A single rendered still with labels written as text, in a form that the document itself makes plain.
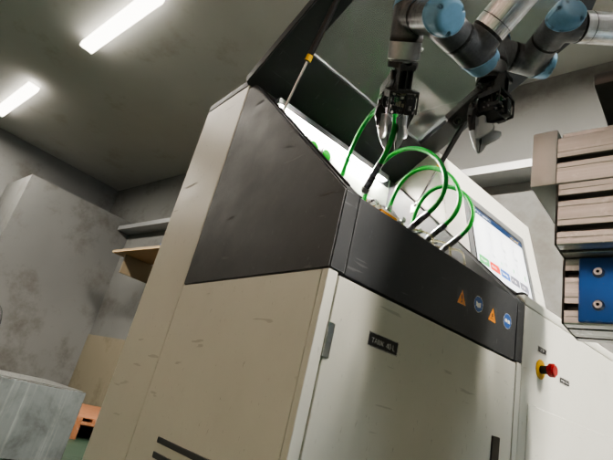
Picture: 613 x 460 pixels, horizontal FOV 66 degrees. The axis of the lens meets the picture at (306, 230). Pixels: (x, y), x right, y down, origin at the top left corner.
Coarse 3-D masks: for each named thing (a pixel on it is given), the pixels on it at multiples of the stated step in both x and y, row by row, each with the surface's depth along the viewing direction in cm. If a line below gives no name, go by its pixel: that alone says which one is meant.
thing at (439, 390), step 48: (336, 288) 84; (336, 336) 82; (384, 336) 90; (432, 336) 99; (336, 384) 80; (384, 384) 88; (432, 384) 97; (480, 384) 108; (336, 432) 79; (384, 432) 86; (432, 432) 95; (480, 432) 105
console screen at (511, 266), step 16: (464, 208) 173; (480, 208) 182; (480, 224) 177; (496, 224) 188; (480, 240) 171; (496, 240) 182; (512, 240) 193; (480, 256) 166; (496, 256) 176; (512, 256) 187; (496, 272) 171; (512, 272) 181; (528, 272) 193; (512, 288) 176; (528, 288) 187
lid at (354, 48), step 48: (384, 0) 137; (480, 0) 141; (288, 48) 142; (336, 48) 146; (384, 48) 148; (432, 48) 150; (288, 96) 154; (336, 96) 156; (432, 96) 163; (432, 144) 176
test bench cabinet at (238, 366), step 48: (192, 288) 121; (240, 288) 103; (288, 288) 89; (192, 336) 111; (240, 336) 95; (288, 336) 84; (192, 384) 102; (240, 384) 88; (288, 384) 78; (144, 432) 109; (192, 432) 94; (240, 432) 83; (288, 432) 74
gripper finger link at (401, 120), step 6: (402, 114) 117; (396, 120) 118; (402, 120) 117; (402, 126) 117; (396, 132) 119; (402, 132) 117; (396, 138) 120; (402, 138) 117; (396, 144) 120; (396, 150) 120
